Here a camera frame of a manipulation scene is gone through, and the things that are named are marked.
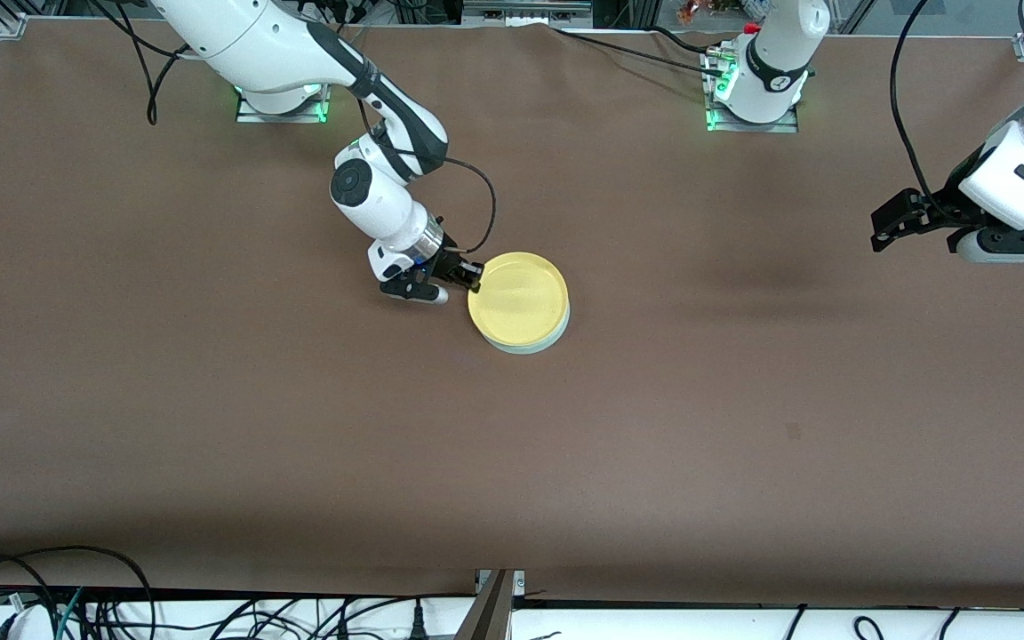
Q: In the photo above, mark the yellow round plate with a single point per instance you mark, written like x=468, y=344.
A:
x=521, y=298

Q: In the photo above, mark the small orange object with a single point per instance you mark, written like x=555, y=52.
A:
x=690, y=11

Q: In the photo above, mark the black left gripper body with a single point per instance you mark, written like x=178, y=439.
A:
x=940, y=212

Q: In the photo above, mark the black power plug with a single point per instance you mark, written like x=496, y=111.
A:
x=419, y=627

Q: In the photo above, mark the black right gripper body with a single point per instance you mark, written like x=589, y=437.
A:
x=450, y=262

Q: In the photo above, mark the aluminium profile post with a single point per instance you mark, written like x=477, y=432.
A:
x=490, y=613

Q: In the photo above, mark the white lower shelf board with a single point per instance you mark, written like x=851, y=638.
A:
x=699, y=627
x=441, y=624

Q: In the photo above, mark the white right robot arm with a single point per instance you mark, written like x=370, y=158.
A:
x=245, y=36

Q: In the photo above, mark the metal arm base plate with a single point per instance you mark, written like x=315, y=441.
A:
x=254, y=116
x=779, y=127

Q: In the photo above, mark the pale green round plate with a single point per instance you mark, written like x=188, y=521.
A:
x=539, y=348

